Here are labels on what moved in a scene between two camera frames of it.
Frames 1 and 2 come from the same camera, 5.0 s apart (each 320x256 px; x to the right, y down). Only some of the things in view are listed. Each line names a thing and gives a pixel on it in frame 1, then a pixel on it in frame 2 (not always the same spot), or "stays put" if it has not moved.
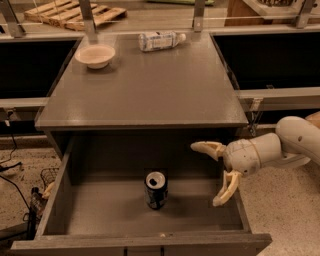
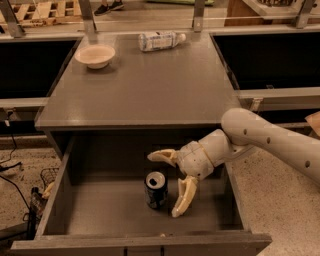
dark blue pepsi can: x=156 y=190 stays put
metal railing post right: x=302 y=17 stays put
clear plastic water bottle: x=148 y=41 stays put
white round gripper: x=239 y=156 -> x=194 y=160
